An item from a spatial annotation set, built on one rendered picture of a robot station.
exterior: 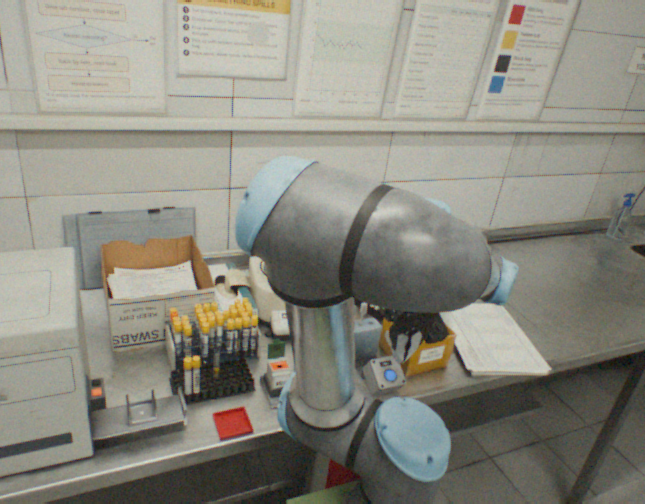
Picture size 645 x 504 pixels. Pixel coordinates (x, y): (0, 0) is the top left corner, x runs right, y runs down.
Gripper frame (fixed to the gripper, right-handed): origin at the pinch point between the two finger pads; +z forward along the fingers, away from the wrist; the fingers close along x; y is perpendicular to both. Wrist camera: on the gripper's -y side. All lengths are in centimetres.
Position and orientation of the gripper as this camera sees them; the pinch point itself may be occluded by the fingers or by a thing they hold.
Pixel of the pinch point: (402, 360)
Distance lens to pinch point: 112.7
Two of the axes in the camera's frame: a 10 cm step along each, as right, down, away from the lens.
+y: -3.9, -4.6, 8.0
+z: -1.2, 8.8, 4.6
